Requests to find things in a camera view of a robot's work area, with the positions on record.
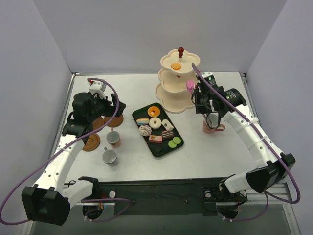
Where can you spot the dark chocolate macaron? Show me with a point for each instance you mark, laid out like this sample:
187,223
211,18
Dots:
158,148

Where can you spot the brown coaster back left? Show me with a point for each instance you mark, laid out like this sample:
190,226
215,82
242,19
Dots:
98,123

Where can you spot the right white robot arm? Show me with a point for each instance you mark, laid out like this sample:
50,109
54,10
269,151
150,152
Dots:
272,164

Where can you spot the brown coaster front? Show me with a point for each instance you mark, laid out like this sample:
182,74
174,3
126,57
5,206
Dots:
92,143

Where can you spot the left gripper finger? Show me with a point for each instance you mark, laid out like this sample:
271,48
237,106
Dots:
95,113
118,107

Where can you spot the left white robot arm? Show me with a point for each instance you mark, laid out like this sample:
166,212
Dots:
47,201

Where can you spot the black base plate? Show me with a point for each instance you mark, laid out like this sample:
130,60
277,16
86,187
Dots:
161,197

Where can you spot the sprinkled white donut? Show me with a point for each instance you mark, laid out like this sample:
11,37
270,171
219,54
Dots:
145,130

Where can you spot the aluminium rail frame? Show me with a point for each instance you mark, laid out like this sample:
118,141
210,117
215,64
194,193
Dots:
276,97

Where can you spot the pink mug left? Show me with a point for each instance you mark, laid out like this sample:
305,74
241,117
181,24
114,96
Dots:
113,138

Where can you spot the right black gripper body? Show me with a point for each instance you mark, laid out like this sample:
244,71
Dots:
198,98

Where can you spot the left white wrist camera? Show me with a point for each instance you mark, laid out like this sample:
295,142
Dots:
98,87

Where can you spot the green macaron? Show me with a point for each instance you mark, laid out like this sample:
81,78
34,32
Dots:
171,144
176,140

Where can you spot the grey mug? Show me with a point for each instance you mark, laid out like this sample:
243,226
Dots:
110,157

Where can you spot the pink block cake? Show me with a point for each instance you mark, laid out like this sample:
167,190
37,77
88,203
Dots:
190,85

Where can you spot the chocolate layer cake slice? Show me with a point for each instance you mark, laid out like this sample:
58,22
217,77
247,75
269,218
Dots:
167,135

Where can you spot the cream three-tier dessert stand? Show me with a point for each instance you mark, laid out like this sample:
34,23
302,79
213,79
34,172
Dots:
171,90

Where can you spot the orange white blue donut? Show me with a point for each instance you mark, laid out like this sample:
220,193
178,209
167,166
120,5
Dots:
142,121

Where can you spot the white glazed donut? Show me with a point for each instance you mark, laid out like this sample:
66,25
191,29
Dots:
155,123

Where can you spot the pink strawberry cake slice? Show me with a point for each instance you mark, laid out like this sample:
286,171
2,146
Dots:
155,139

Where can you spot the white block cake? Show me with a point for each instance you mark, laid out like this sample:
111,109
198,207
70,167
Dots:
167,125

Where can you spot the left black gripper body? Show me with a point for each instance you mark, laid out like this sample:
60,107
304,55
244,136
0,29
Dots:
115,105

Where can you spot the brown coaster back right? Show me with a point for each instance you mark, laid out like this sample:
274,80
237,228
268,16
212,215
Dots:
116,121

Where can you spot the orange macaron on stand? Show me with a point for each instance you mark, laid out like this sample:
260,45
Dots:
176,66

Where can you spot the pink floral mug right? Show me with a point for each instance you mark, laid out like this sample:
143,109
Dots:
206,129

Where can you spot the brown coaster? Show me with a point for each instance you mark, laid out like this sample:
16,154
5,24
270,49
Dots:
98,123
92,143
116,121

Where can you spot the metal tongs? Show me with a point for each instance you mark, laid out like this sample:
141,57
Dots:
213,120

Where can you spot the orange glazed donut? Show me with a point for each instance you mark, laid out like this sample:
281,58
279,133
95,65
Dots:
153,111

